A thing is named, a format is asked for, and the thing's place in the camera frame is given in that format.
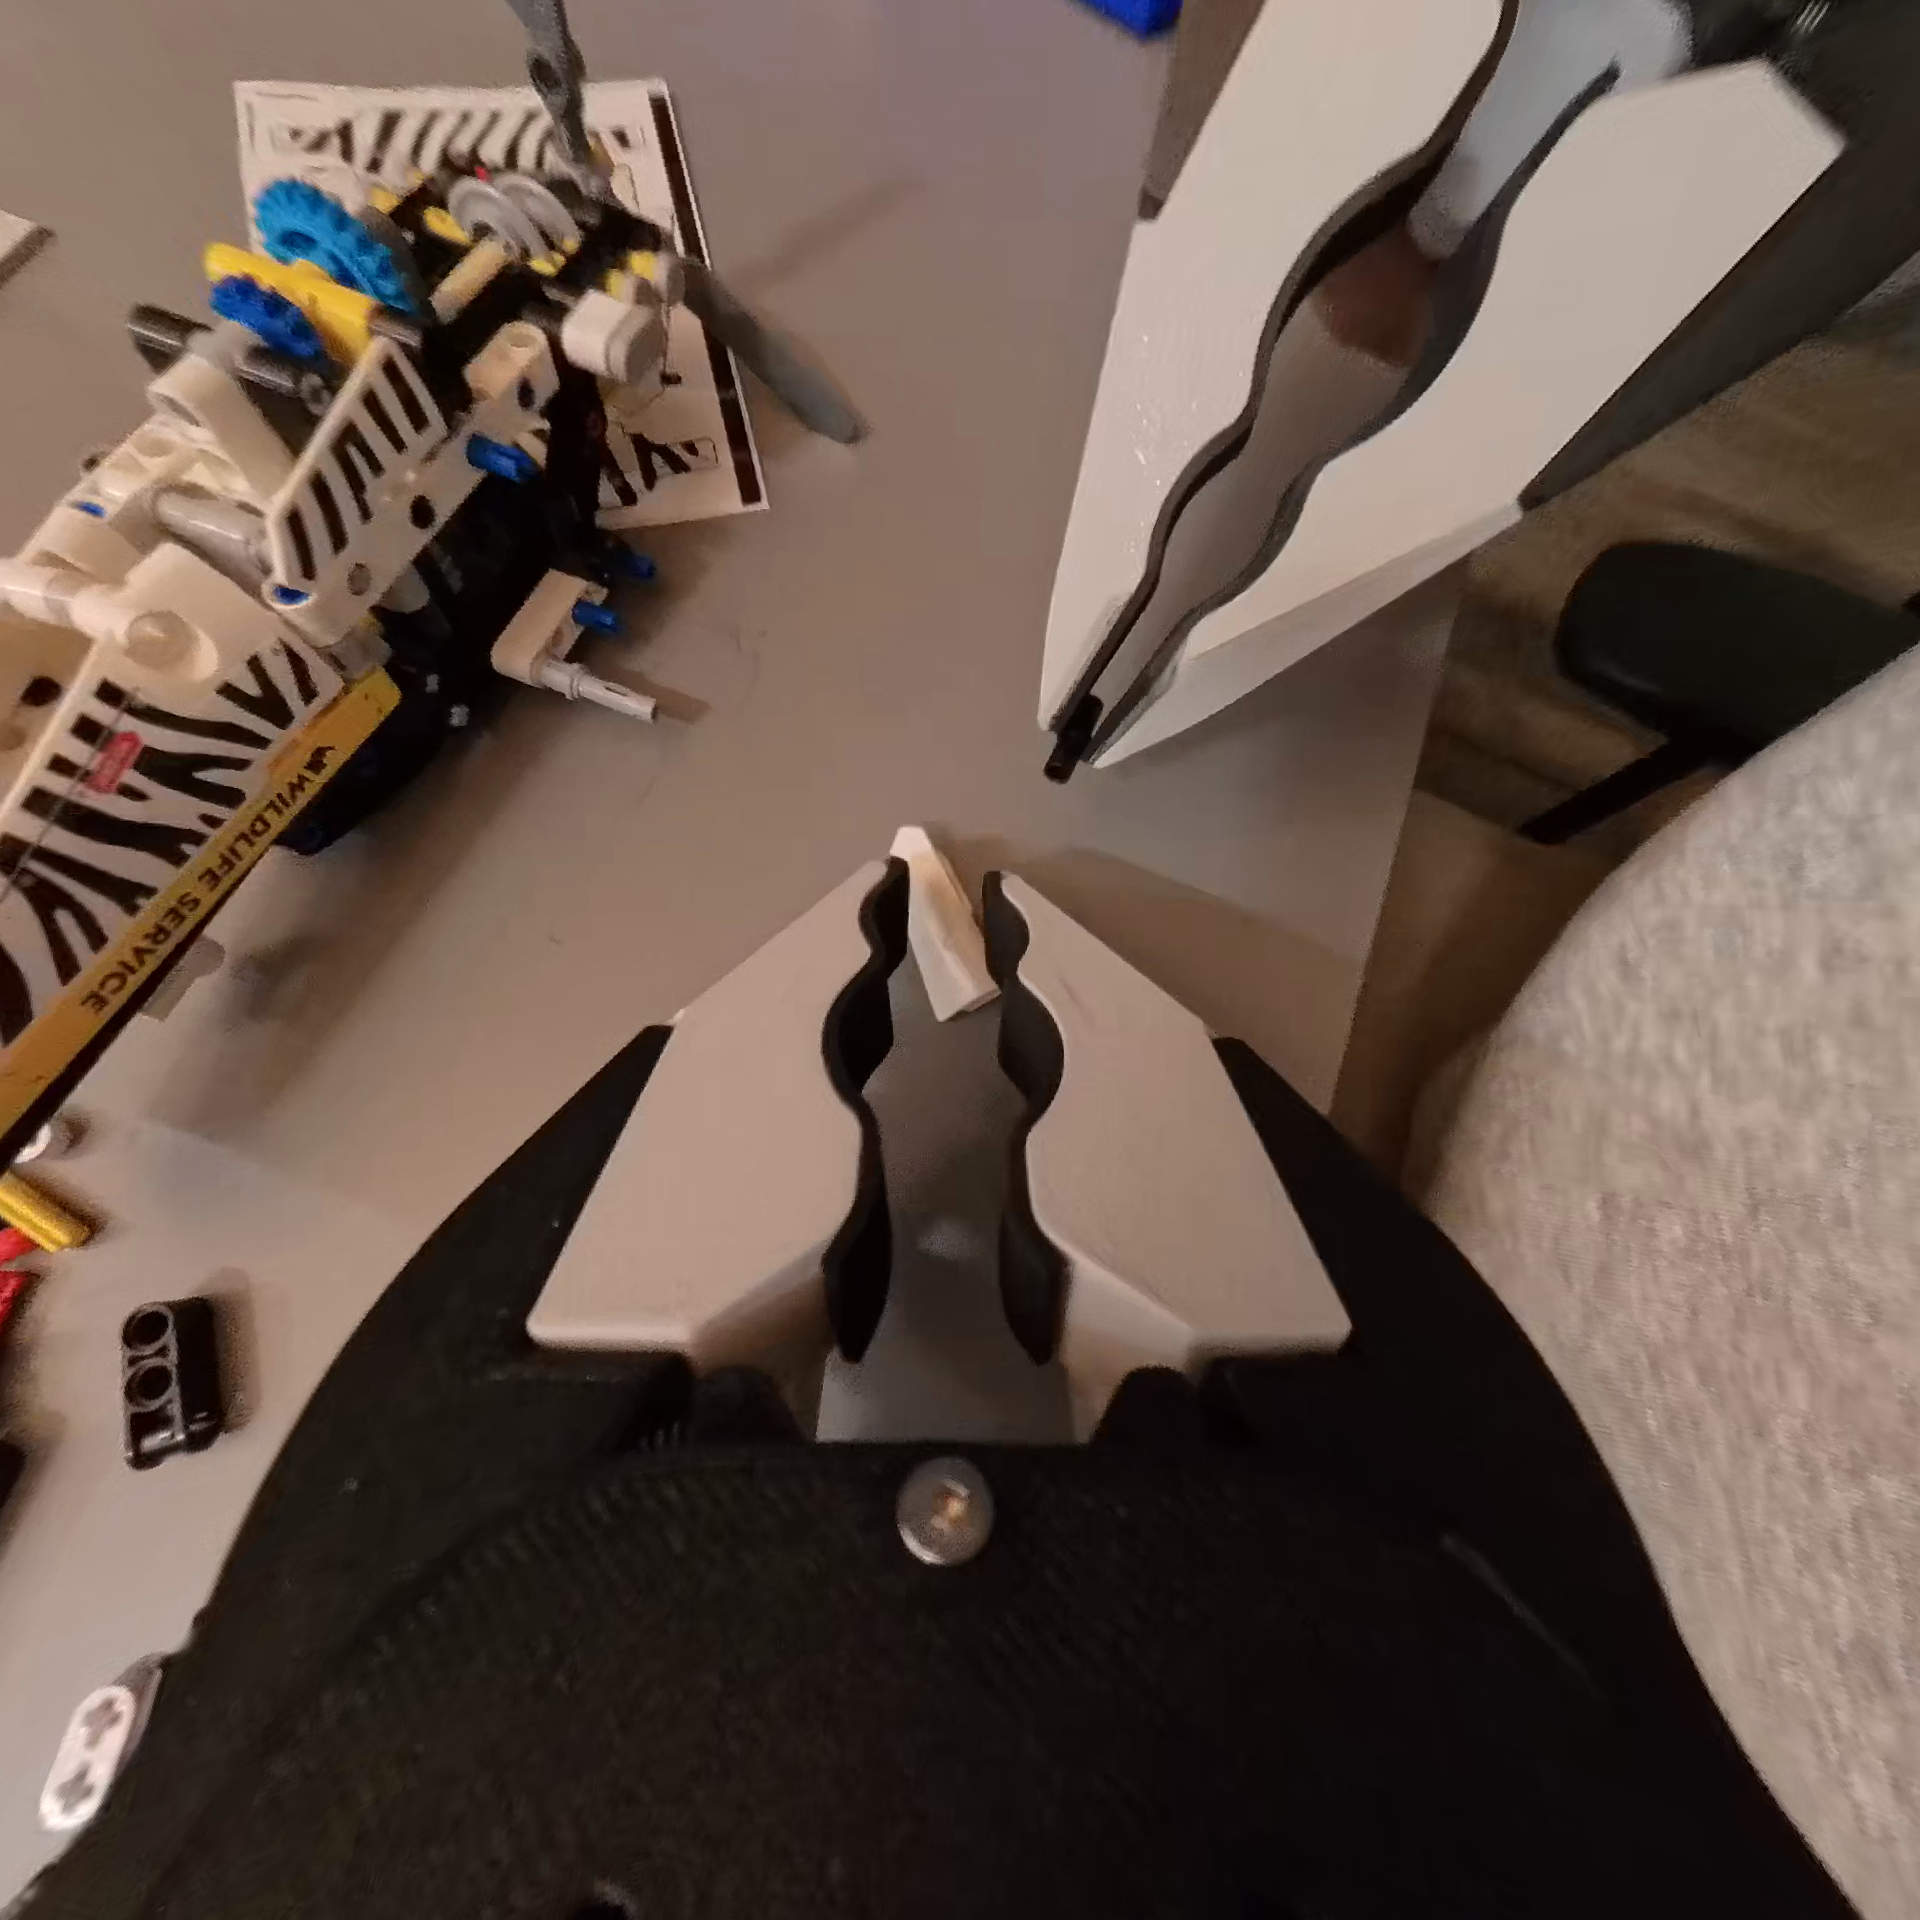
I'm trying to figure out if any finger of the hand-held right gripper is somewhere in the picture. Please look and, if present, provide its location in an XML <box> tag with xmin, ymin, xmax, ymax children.
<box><xmin>1084</xmin><ymin>57</ymin><xmax>1850</xmax><ymax>770</ymax></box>
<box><xmin>1040</xmin><ymin>0</ymin><xmax>1520</xmax><ymax>740</ymax></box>

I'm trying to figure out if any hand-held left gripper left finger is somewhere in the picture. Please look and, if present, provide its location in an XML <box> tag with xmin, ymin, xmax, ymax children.
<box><xmin>525</xmin><ymin>858</ymin><xmax>917</xmax><ymax>1446</ymax></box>

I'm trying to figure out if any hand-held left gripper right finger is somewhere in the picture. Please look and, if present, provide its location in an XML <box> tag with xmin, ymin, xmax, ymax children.
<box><xmin>979</xmin><ymin>871</ymin><xmax>1354</xmax><ymax>1440</ymax></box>

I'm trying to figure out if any white lego connector piece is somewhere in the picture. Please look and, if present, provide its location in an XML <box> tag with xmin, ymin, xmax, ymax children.
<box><xmin>888</xmin><ymin>825</ymin><xmax>1003</xmax><ymax>1024</ymax></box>

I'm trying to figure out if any black double-hole lego connector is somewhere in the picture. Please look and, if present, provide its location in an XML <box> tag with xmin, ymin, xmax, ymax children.
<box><xmin>120</xmin><ymin>1294</ymin><xmax>226</xmax><ymax>1472</ymax></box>

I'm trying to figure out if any pile of loose lego pieces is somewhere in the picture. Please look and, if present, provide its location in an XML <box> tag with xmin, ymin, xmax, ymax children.
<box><xmin>0</xmin><ymin>1118</ymin><xmax>97</xmax><ymax>1519</ymax></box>

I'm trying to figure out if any white two-hole lego beam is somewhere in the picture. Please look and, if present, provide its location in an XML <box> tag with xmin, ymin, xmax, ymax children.
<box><xmin>37</xmin><ymin>1658</ymin><xmax>164</xmax><ymax>1835</ymax></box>

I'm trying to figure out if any zebra striped lego helicopter model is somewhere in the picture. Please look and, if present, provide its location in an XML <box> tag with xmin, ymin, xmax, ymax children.
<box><xmin>0</xmin><ymin>0</ymin><xmax>873</xmax><ymax>1163</ymax></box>

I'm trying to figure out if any black office chair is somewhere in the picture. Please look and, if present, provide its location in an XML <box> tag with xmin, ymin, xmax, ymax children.
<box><xmin>1516</xmin><ymin>540</ymin><xmax>1920</xmax><ymax>842</ymax></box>

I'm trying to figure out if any zebra striped sticker sheet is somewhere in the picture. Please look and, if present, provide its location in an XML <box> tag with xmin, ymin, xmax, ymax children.
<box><xmin>230</xmin><ymin>79</ymin><xmax>771</xmax><ymax>536</ymax></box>

